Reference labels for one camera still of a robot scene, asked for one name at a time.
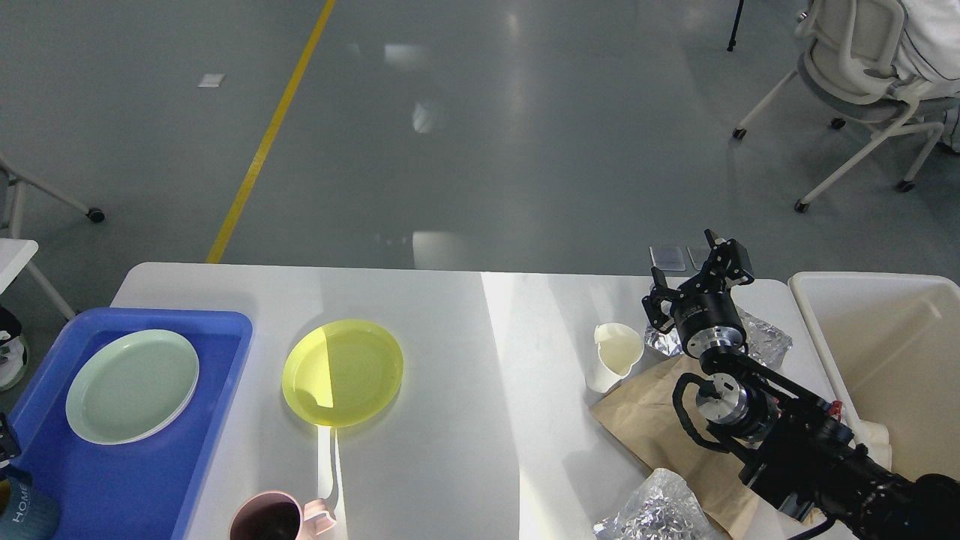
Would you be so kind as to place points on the crumpled foil front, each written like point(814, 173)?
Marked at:
point(662, 507)

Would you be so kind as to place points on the white paper cup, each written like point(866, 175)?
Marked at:
point(618, 348)

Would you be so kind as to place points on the seated person white shirt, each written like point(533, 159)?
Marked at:
point(928, 46)

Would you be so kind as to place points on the pale green plate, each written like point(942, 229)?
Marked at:
point(133, 387)

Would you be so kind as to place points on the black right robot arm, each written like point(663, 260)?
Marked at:
point(796, 453)

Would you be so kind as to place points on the yellow plastic plate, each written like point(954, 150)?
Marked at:
point(342, 373)

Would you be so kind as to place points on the black tripod leg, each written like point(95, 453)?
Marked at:
point(735, 26)

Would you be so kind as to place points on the dark teal mug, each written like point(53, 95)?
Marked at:
point(26, 512)

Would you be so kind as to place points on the white side table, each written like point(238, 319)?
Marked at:
point(17, 257)

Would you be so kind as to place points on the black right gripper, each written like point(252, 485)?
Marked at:
point(702, 309)

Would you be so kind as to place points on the brown paper bag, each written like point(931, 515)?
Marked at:
point(641, 415)

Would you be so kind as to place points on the white office chair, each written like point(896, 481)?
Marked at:
point(848, 66)

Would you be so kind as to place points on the white plastic bin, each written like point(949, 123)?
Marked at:
point(890, 347)

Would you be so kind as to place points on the crumpled foil near gripper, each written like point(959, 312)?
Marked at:
point(767, 344)

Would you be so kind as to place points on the pink mug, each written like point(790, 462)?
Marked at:
point(278, 515)

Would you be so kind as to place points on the blue plastic tray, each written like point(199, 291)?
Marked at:
point(145, 489)

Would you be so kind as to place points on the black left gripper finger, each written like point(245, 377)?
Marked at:
point(10, 447)

